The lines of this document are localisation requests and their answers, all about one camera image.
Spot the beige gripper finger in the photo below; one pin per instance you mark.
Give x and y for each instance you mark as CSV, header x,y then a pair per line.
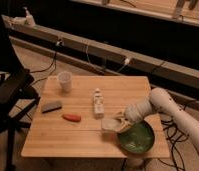
x,y
119,115
124,126

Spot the black chair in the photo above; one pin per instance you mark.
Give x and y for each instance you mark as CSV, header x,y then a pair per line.
x,y
17,96

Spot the white tube bottle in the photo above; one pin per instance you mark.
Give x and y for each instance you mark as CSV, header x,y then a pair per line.
x,y
98,104

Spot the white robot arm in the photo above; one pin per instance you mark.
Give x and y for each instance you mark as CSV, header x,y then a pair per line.
x,y
159,100

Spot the white sponge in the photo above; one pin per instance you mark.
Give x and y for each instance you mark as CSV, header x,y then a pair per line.
x,y
110,124

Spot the white spray bottle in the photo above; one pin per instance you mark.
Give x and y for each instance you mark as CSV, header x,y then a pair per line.
x,y
29,17

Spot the green ceramic bowl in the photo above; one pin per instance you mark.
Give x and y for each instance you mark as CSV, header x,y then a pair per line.
x,y
138,139

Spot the orange carrot toy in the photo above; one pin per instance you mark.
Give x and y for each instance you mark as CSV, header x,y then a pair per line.
x,y
72,118

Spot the long wooden ledge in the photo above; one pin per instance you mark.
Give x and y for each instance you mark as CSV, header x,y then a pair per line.
x,y
164,69

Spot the gray rectangular block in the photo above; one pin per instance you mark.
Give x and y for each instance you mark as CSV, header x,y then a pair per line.
x,y
51,106

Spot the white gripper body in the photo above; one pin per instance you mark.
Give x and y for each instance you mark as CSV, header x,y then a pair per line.
x,y
139,111

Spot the wooden table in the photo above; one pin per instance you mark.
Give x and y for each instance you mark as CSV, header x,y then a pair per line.
x,y
52,136

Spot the white plastic cup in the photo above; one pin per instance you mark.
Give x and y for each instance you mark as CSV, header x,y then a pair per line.
x,y
65,80

